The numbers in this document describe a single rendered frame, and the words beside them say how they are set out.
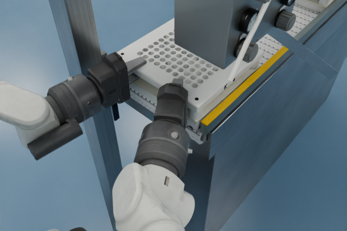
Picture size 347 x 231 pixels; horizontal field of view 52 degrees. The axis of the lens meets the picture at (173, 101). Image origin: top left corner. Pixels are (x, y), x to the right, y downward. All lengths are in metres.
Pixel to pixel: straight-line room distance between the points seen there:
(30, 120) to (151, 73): 0.26
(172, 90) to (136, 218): 0.25
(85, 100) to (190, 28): 0.25
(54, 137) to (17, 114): 0.08
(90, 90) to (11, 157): 1.34
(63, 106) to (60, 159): 1.24
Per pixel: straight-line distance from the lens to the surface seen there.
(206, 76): 0.76
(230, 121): 0.81
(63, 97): 0.69
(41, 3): 3.12
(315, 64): 0.89
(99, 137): 0.98
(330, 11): 1.13
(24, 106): 0.67
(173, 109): 0.64
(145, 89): 0.79
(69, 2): 0.72
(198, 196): 1.24
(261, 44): 0.99
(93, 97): 0.70
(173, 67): 0.78
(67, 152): 1.93
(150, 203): 0.49
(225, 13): 0.51
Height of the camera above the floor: 1.50
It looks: 46 degrees down
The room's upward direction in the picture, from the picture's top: straight up
